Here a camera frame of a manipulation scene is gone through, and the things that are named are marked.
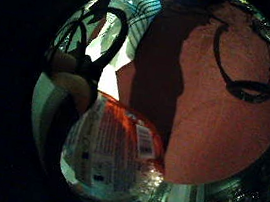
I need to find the clear bottle with red label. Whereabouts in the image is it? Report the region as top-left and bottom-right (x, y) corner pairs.
(55, 86), (177, 202)

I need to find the the person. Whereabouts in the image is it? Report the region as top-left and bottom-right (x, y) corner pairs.
(100, 0), (270, 199)

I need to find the shiny metal bowl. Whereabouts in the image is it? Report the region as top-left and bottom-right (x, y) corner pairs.
(147, 118), (270, 202)

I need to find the black cable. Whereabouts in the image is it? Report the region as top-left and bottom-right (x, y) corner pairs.
(205, 21), (270, 107)

